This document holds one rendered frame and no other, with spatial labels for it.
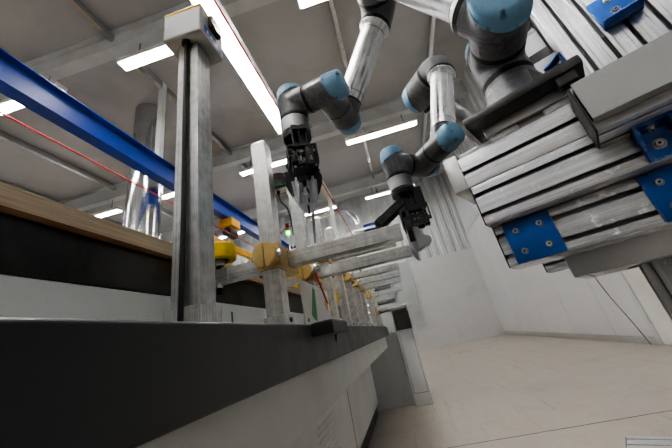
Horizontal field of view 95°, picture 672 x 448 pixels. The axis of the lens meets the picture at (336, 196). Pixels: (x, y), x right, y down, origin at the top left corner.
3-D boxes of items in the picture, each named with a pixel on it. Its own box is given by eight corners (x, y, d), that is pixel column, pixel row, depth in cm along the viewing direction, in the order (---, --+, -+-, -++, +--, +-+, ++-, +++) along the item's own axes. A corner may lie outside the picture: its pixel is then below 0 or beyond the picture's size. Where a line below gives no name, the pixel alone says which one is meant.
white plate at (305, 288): (333, 325, 89) (327, 290, 93) (307, 325, 66) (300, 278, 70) (331, 326, 89) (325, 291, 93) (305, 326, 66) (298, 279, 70)
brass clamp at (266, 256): (301, 274, 70) (298, 252, 72) (279, 263, 58) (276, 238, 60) (276, 280, 71) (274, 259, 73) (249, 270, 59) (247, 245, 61)
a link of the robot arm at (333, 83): (351, 87, 86) (317, 104, 89) (334, 59, 77) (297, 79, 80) (357, 109, 83) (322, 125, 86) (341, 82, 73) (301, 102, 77)
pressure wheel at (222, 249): (231, 298, 72) (229, 250, 77) (244, 289, 67) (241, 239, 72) (195, 301, 68) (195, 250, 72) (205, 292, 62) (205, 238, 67)
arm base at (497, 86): (567, 106, 71) (547, 75, 76) (558, 74, 61) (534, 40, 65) (501, 140, 80) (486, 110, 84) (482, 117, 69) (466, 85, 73)
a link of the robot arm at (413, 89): (533, 159, 114) (414, 73, 114) (501, 180, 126) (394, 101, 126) (536, 141, 121) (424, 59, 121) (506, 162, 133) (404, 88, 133)
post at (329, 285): (346, 351, 101) (321, 217, 121) (344, 352, 98) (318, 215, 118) (336, 354, 101) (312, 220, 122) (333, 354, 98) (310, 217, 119)
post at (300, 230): (324, 329, 82) (298, 174, 102) (320, 329, 78) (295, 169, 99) (311, 331, 82) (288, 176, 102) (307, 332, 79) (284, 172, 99)
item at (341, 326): (353, 338, 81) (349, 320, 83) (335, 342, 61) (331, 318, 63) (335, 342, 82) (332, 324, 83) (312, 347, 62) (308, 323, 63)
